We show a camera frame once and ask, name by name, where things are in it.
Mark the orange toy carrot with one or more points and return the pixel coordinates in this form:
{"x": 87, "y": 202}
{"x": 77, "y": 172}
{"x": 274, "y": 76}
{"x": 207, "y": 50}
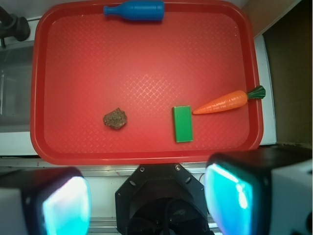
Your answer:
{"x": 230, "y": 101}

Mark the grey metal sink basin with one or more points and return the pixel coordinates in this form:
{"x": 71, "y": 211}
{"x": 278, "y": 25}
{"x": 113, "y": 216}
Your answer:
{"x": 15, "y": 89}

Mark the brown rock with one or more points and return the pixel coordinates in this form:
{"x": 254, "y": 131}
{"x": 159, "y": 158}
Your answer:
{"x": 115, "y": 119}

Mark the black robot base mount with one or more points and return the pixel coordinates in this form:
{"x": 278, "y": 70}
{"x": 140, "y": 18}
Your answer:
{"x": 161, "y": 199}

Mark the green rectangular block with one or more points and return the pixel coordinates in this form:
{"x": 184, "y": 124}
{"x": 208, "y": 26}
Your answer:
{"x": 183, "y": 124}

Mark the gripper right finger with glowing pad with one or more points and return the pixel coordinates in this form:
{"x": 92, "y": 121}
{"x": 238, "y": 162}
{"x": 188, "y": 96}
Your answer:
{"x": 266, "y": 191}

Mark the blue toy bottle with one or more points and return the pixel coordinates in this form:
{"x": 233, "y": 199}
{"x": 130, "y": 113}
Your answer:
{"x": 138, "y": 10}

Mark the red plastic tray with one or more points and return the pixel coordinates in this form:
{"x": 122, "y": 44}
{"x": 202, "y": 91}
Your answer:
{"x": 86, "y": 65}

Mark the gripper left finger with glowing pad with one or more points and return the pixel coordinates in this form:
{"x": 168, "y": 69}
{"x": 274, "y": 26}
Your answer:
{"x": 50, "y": 201}

